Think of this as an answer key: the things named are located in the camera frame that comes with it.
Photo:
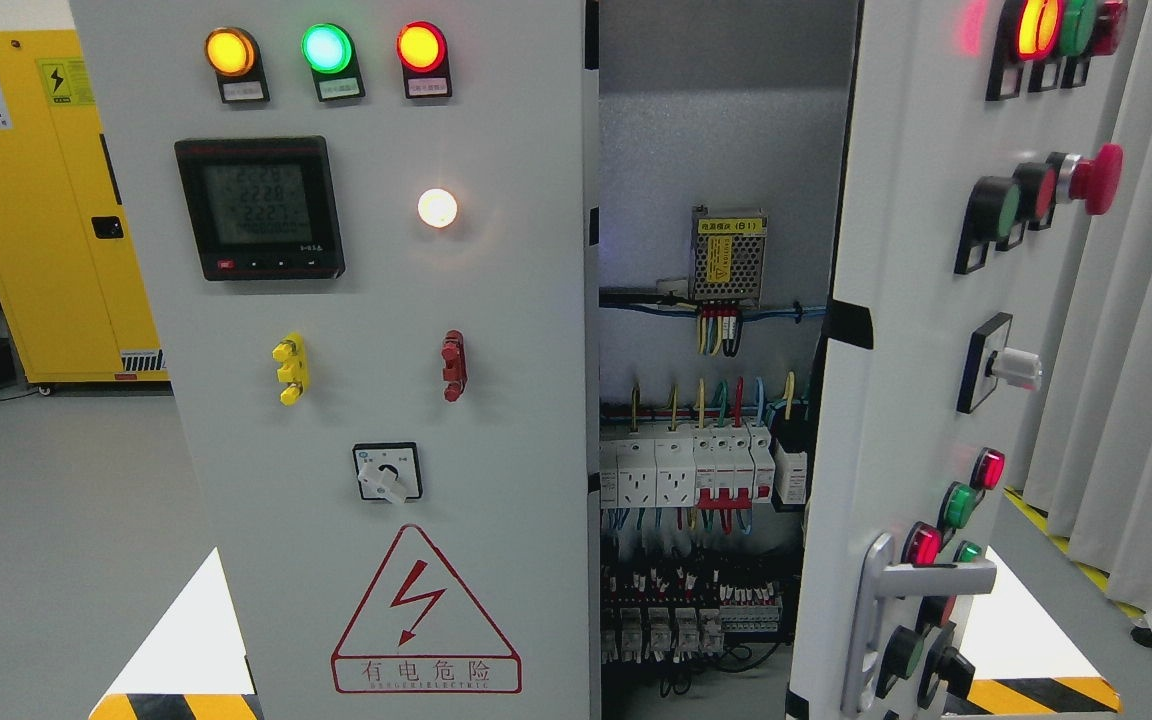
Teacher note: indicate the black surge protector block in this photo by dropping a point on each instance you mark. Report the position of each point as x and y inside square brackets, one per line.
[793, 440]

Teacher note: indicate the red electric warning sticker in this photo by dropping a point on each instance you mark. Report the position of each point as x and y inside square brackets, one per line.
[420, 629]

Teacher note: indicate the amber indicator lamp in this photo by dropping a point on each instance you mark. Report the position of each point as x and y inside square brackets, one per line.
[235, 57]

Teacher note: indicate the grey cabinet door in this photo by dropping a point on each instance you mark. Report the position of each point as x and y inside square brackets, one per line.
[504, 468]
[949, 262]

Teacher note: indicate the red mushroom emergency button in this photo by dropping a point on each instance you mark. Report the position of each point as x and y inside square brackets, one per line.
[1092, 179]

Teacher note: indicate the grey curtain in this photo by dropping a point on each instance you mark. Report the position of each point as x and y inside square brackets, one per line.
[1091, 470]

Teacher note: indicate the silver door handle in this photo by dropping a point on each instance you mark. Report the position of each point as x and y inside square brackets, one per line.
[886, 653]

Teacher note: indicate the white indicator lamp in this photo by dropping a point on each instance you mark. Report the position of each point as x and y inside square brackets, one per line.
[438, 208]

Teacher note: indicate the perforated metal power supply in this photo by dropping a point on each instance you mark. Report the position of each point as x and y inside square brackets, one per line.
[728, 252]

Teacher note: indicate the white socket breaker row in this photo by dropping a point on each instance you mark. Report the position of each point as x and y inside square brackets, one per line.
[657, 466]

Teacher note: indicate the yellow safety cabinet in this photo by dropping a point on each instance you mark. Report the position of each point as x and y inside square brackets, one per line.
[70, 282]

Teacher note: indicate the black digital power meter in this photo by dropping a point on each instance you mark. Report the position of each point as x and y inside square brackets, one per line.
[262, 209]

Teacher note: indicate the green indicator lamp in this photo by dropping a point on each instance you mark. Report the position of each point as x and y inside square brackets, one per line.
[330, 55]

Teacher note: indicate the black relay terminal row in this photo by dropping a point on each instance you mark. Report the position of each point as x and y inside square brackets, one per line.
[668, 610]

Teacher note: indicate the red indicator lamp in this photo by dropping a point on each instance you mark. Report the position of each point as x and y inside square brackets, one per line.
[423, 53]

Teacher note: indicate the red terminal post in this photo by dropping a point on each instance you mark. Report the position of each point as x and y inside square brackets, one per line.
[454, 371]

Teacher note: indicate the yellow terminal post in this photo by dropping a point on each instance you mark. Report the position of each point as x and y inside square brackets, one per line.
[291, 355]

